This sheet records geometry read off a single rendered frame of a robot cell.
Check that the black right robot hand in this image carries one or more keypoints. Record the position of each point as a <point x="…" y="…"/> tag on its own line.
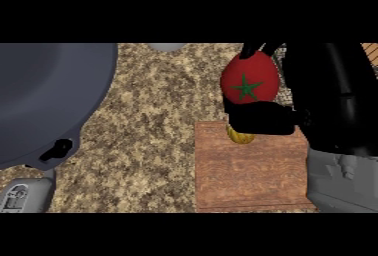
<point x="330" y="100"/>

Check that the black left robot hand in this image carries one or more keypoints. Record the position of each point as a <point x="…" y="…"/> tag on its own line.
<point x="56" y="149"/>

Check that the red tomato with green star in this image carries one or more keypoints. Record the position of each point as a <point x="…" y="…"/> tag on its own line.
<point x="248" y="78"/>

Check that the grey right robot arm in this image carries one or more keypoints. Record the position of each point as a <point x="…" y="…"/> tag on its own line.
<point x="344" y="186"/>

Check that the brown wooden cutting board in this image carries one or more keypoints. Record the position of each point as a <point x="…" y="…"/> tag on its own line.
<point x="251" y="176"/>

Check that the large dark grey rounded object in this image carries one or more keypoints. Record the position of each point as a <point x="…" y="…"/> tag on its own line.
<point x="45" y="96"/>

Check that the orange striped wooden object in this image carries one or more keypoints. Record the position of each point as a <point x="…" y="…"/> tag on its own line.
<point x="371" y="50"/>

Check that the yellow fruit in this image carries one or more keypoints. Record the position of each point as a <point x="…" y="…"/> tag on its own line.
<point x="240" y="138"/>

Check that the pale grey rounded object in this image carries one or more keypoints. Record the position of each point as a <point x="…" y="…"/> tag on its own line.
<point x="167" y="46"/>

